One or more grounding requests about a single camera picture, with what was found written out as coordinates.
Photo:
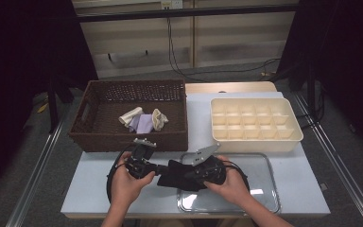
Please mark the cream divided storage box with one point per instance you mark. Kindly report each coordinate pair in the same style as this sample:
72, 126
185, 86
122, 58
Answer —
255, 121

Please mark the lilac sock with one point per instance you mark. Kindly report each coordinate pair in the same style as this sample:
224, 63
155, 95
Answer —
145, 124
134, 123

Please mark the black sock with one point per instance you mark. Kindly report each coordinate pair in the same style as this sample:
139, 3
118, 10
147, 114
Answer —
176, 179

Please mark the black curtain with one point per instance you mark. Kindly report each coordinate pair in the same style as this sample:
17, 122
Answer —
343, 63
28, 63

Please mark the white wall socket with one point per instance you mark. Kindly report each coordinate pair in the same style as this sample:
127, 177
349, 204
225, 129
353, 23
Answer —
171, 4

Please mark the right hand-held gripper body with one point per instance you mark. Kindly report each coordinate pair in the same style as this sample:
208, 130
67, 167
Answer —
208, 173

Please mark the metal floor rail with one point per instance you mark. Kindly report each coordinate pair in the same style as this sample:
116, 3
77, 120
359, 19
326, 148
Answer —
34, 176
337, 164

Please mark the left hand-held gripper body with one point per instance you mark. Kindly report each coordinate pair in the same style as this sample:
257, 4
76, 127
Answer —
138, 167

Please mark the black stand leg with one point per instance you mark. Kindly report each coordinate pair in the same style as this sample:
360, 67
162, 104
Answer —
311, 91
53, 104

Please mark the light wooden board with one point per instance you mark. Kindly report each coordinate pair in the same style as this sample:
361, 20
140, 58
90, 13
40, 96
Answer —
233, 87

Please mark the brown woven basket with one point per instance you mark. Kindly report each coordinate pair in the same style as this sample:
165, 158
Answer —
107, 142

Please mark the person's left hand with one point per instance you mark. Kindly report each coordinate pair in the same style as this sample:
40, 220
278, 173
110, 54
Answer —
123, 189

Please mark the person's right hand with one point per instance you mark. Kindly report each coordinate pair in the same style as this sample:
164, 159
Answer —
233, 189

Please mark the black horizontal bar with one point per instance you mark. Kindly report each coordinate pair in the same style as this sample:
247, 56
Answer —
186, 13

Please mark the yellow floor scrap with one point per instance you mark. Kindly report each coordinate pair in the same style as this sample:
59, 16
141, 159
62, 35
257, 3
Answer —
42, 108

